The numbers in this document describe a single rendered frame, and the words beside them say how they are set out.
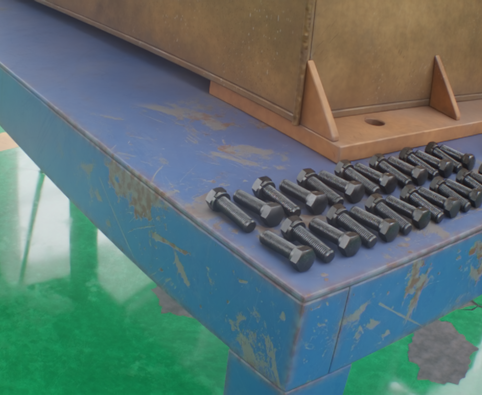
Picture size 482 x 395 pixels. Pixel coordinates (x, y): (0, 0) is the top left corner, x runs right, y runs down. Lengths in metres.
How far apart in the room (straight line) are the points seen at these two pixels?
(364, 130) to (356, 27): 0.12
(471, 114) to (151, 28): 0.46
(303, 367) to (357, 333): 0.06
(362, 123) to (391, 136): 0.04
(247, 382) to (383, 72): 0.42
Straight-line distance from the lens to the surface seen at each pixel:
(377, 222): 0.70
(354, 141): 0.85
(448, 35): 1.03
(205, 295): 0.71
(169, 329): 1.65
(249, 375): 0.69
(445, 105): 1.02
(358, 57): 0.90
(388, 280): 0.67
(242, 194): 0.72
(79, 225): 2.01
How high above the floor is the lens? 0.95
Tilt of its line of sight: 26 degrees down
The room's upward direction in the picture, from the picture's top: 7 degrees clockwise
